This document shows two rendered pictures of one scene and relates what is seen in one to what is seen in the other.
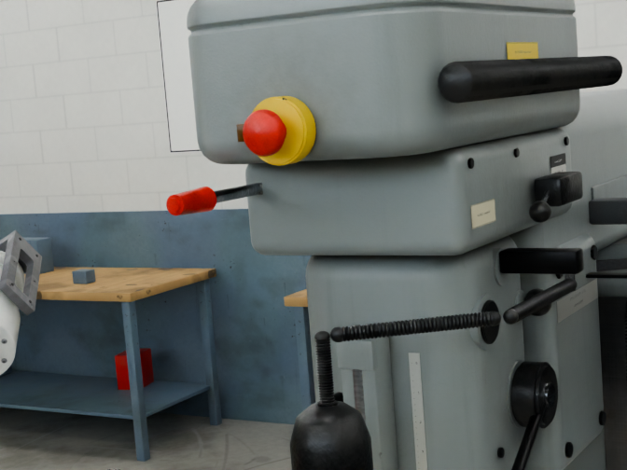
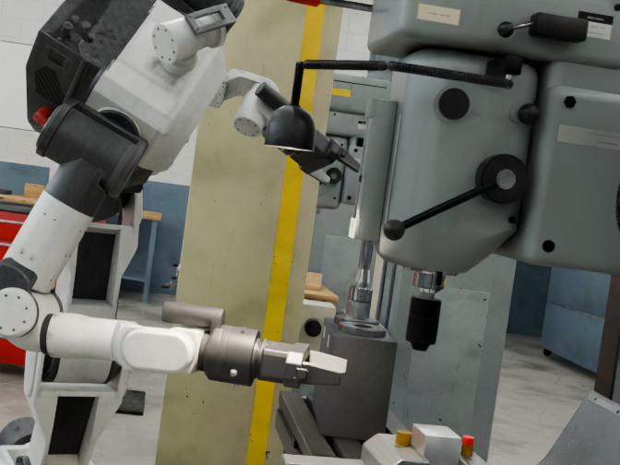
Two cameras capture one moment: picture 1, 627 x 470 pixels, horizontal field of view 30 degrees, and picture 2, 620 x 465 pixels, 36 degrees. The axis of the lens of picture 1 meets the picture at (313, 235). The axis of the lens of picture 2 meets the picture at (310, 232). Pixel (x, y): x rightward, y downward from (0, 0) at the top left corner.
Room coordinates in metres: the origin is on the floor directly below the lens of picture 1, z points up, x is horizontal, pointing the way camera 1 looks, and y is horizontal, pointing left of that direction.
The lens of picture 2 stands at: (0.16, -1.09, 1.41)
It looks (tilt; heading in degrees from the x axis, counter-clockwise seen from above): 3 degrees down; 50
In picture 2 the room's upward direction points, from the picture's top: 8 degrees clockwise
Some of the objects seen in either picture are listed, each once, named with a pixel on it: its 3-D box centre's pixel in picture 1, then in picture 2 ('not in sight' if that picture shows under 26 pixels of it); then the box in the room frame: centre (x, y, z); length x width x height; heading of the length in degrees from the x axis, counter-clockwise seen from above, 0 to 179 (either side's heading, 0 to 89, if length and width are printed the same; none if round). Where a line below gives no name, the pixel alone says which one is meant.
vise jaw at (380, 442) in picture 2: not in sight; (394, 459); (1.11, -0.19, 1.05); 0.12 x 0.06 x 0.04; 62
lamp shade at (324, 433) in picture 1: (329, 436); (292, 126); (1.00, 0.00, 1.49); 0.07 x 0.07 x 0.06
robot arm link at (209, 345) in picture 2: not in sight; (196, 339); (0.99, 0.16, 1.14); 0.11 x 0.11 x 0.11; 44
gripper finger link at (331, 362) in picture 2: not in sight; (327, 363); (1.17, 0.04, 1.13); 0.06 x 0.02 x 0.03; 134
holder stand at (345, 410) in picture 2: not in sight; (352, 373); (1.41, 0.24, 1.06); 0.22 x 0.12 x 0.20; 54
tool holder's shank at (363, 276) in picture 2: not in sight; (364, 258); (1.44, 0.28, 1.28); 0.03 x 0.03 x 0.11
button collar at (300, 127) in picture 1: (282, 131); not in sight; (1.03, 0.02, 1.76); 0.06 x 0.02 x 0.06; 59
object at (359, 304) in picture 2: not in sight; (358, 305); (1.44, 0.28, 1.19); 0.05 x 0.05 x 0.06
